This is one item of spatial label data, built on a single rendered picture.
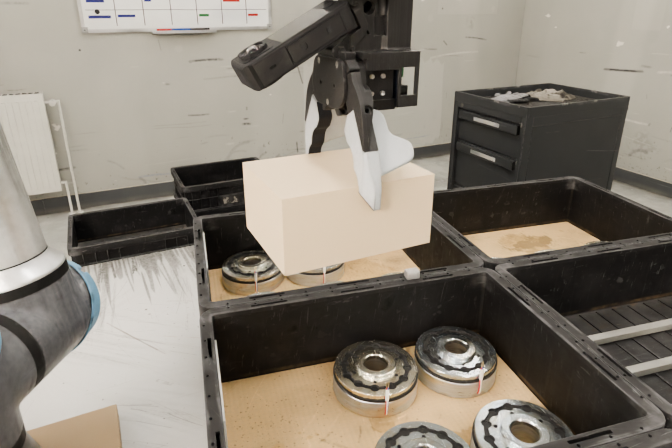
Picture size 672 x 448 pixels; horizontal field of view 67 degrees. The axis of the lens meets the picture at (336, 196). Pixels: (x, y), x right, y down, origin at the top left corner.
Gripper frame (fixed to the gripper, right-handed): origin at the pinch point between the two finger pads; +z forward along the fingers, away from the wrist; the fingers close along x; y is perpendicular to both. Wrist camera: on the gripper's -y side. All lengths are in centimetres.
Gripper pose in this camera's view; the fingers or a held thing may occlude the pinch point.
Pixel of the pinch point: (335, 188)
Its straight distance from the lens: 52.3
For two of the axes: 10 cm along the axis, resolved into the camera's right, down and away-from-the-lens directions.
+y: 9.0, -1.5, 4.1
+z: -0.1, 9.3, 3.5
